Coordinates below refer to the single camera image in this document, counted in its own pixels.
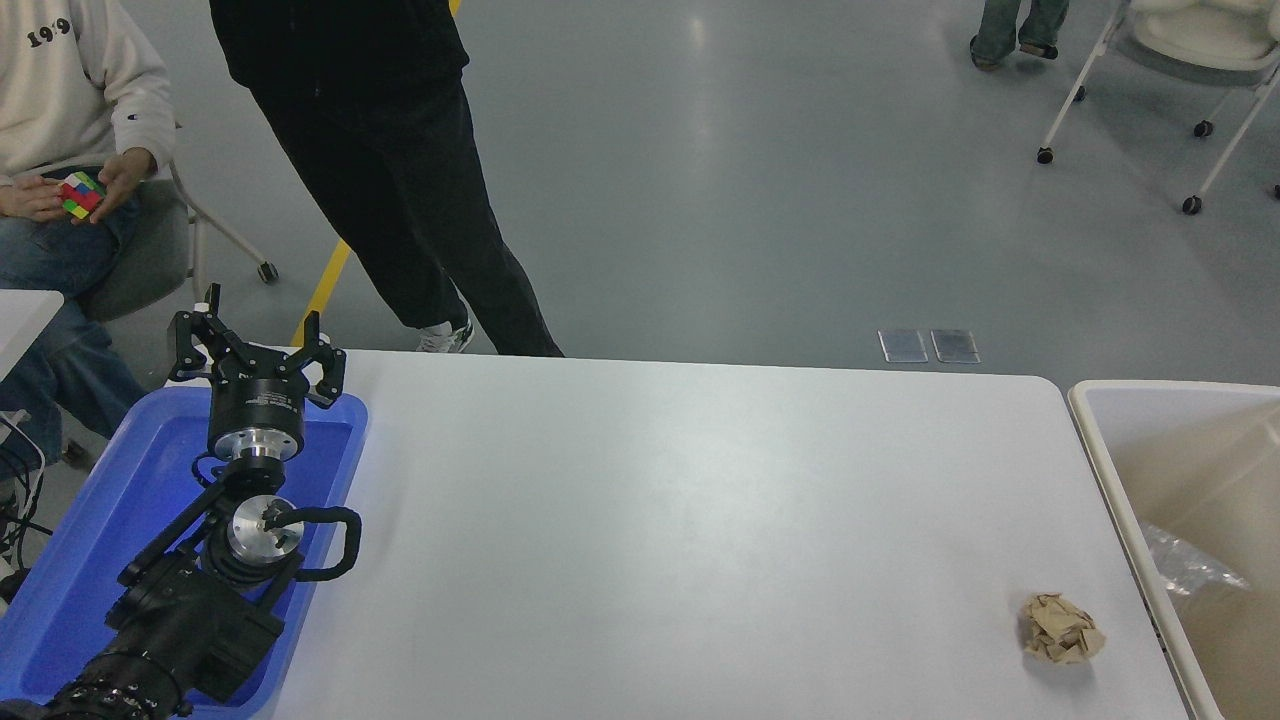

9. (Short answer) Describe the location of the silver foil tray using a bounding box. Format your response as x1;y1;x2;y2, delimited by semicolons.
1138;518;1253;599

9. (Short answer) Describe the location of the seated person's right hand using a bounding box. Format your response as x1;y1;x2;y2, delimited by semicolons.
8;174;71;224

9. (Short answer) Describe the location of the seated person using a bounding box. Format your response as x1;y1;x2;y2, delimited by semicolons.
0;0;179;481

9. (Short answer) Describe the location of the standing person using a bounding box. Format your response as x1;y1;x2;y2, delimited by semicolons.
208;0;567;358

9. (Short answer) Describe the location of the blue plastic tray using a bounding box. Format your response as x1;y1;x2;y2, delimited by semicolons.
0;385;370;713

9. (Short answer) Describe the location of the white chair on casters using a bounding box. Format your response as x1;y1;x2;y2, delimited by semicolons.
1036;0;1280;217

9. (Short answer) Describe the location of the seated person's left hand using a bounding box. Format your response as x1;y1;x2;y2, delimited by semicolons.
72;147;159;227

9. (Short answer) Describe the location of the walking person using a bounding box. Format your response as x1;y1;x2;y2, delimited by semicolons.
968;0;1072;72

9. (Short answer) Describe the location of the large pale bin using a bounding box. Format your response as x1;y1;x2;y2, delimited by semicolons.
1067;379;1280;720

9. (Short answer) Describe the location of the small white side table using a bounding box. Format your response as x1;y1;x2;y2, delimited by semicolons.
0;289;65;382

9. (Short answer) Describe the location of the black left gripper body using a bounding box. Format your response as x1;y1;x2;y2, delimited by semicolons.
207;344;314;443

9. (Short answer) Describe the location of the crumpled tan paper ball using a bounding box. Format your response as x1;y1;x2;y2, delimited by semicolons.
1018;592;1108;666

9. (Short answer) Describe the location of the colourful puzzle cube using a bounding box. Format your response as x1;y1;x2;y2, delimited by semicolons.
59;171;109;221

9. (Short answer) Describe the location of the black cable bundle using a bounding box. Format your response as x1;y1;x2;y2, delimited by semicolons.
0;410;51;601

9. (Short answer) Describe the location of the grey chair on casters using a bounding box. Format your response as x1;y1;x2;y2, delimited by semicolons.
78;120;281;323

